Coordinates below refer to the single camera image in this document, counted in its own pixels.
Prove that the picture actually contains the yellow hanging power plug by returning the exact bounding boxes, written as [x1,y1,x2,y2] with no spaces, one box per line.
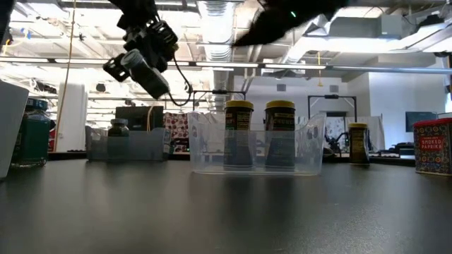
[316,51,324,87]

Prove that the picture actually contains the red patterned white panel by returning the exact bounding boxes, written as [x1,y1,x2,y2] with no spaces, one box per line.
[163,111,191,153]

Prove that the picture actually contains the dark wall screen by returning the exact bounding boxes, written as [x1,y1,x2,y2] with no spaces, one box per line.
[405,111,438,133]

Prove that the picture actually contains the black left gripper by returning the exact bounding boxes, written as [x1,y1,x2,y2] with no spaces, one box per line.
[102,19,179,83]

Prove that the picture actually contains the black left camera cable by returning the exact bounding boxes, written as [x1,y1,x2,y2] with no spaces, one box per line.
[168,52,194,107]

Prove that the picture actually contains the black metal rig frame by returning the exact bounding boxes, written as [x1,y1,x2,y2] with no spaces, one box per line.
[192,90,247,112]
[307,94,357,123]

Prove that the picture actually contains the green glass spice jar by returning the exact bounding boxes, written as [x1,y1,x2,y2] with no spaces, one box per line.
[10,97,52,168]
[107,118,130,162]
[119,48,172,101]

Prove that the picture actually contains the long ceiling light rail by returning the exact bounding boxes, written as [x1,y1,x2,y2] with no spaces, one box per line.
[0,56,452,75]

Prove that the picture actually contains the black computer monitor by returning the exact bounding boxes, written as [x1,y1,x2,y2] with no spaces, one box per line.
[114,105,165,131]

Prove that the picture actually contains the dark translucent plastic bin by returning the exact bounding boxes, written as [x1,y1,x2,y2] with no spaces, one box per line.
[84,126,171,162]

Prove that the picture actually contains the clear plastic bin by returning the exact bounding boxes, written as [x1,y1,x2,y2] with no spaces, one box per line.
[186,111,327,176]

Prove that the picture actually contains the yellow-lidded dark spice jar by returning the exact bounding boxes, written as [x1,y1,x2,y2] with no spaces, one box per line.
[223,99,255,169]
[348,122,371,165]
[263,99,297,169]

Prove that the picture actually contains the silver spiral ventilation duct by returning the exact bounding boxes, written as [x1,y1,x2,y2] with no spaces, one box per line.
[197,0,237,113]
[282,6,354,64]

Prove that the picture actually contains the red-lidded smoked paprika tin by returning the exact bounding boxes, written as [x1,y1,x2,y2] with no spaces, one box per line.
[412,118,452,177]

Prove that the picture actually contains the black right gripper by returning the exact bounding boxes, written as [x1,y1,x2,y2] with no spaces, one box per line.
[231,0,329,48]

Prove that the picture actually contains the long yellow cable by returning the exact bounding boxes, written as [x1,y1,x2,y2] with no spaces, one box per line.
[52,0,77,152]

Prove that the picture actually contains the white plastic bin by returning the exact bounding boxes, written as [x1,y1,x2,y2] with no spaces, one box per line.
[0,80,30,179]

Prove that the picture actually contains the white cloth partition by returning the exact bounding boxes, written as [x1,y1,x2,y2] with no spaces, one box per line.
[324,115,386,152]

